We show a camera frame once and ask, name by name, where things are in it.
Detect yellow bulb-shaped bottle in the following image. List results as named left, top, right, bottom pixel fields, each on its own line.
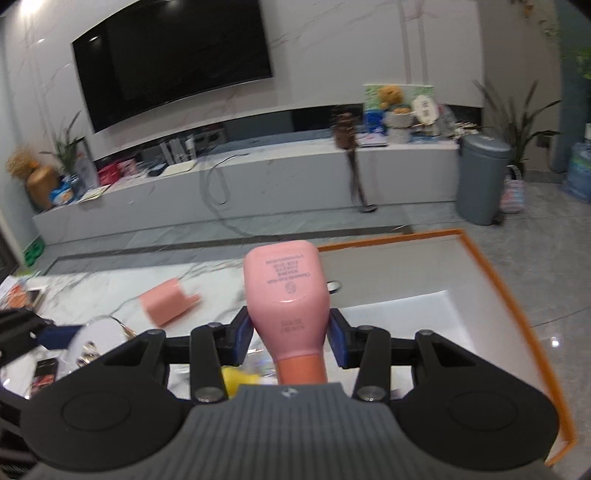
left=221, top=366, right=260, bottom=398

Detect pink cylinder humidifier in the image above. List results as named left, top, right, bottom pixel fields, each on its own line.
left=139, top=279, right=201, bottom=327

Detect pink pump lotion bottle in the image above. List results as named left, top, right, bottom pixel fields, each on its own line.
left=243, top=240, right=331, bottom=385

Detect glitter round compact mirror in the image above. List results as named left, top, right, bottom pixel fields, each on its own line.
left=242, top=349, right=277, bottom=385

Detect orange storage box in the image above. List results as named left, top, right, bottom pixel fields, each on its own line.
left=320, top=229, right=577, bottom=466

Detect golden vase dried flowers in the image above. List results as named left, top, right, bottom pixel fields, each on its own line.
left=6, top=147, right=59, bottom=211

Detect red gift box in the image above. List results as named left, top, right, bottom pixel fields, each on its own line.
left=97, top=163, right=121, bottom=186

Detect potted plant on console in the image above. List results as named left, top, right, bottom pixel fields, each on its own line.
left=41, top=111, right=84, bottom=199

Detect white wifi router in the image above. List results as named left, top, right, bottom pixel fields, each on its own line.
left=159, top=137, right=197, bottom=177

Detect grey-green pedal trash bin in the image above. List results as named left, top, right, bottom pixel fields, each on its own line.
left=456, top=134, right=512, bottom=226

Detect pastel woven basket bag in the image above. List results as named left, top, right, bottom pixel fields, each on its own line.
left=500, top=164, right=525, bottom=214

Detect white woven basket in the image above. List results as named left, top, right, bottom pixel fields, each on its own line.
left=384, top=110, right=414, bottom=144

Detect green illustrated picture board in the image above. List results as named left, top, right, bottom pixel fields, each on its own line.
left=363, top=83, right=435, bottom=133

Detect white round paper fan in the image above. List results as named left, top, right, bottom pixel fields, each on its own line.
left=412, top=94, right=439, bottom=126

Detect brown teddy bear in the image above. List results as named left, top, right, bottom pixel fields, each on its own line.
left=378, top=84, right=411, bottom=114

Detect blue water jug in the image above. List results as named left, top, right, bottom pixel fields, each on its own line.
left=564, top=140, right=591, bottom=203

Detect green leafy floor plant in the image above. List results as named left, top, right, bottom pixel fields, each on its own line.
left=473, top=80, right=561, bottom=175

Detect climbing ivy plant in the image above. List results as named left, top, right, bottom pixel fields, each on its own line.
left=510, top=0, right=590, bottom=81

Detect black power cable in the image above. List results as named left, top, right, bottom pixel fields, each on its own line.
left=198, top=154, right=260, bottom=236

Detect brown leather camera case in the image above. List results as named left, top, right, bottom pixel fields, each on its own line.
left=332, top=112, right=378, bottom=213

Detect black wall television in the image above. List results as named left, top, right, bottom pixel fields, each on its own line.
left=72, top=0, right=273, bottom=132

